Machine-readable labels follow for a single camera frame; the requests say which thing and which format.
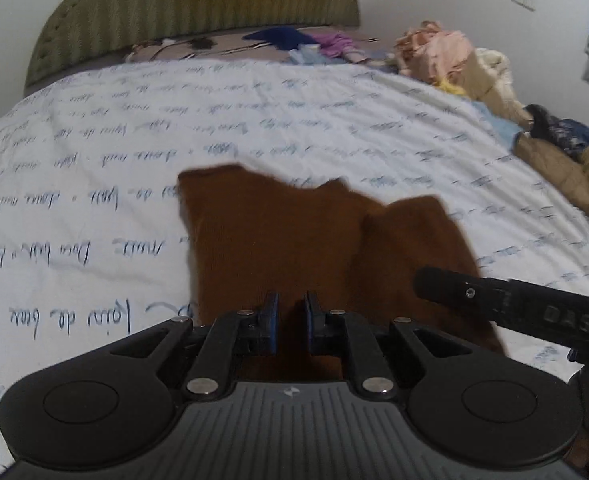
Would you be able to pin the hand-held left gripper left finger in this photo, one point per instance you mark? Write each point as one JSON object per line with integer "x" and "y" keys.
{"x": 273, "y": 325}

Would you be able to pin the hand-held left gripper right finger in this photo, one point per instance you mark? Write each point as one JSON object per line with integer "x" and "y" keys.
{"x": 310, "y": 325}

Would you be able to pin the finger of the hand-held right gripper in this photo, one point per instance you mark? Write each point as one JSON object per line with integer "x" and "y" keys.
{"x": 449, "y": 287}

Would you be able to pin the brown knit garment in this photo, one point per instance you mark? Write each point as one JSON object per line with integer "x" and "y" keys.
{"x": 274, "y": 240}

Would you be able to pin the tan cloth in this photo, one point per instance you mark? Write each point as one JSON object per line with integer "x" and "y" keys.
{"x": 569, "y": 180}

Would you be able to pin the light blue cloth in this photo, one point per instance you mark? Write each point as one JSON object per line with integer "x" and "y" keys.
{"x": 501, "y": 125}

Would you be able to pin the dark patterned cloth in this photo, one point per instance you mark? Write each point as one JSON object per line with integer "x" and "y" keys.
{"x": 561, "y": 127}

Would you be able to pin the yellow cloth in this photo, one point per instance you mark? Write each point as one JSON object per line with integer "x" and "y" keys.
{"x": 452, "y": 89}

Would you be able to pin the cream cloth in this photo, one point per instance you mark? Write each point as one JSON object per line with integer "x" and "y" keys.
{"x": 494, "y": 80}

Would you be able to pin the pink cloth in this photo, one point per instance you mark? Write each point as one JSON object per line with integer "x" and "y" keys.
{"x": 439, "y": 50}

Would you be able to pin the white script-printed blanket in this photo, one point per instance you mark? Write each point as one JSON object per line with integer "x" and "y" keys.
{"x": 124, "y": 135}

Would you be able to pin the purple cloth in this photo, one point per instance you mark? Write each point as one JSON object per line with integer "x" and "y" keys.
{"x": 339, "y": 45}

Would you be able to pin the pale blue small cloth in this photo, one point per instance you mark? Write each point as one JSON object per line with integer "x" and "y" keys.
{"x": 304, "y": 54}

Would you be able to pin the dark blue cloth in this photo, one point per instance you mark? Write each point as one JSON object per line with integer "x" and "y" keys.
{"x": 279, "y": 37}

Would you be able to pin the green striped headboard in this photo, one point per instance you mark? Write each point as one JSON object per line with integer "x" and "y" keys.
{"x": 199, "y": 10}

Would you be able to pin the white wall socket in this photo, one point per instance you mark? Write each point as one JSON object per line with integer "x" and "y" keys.
{"x": 522, "y": 0}

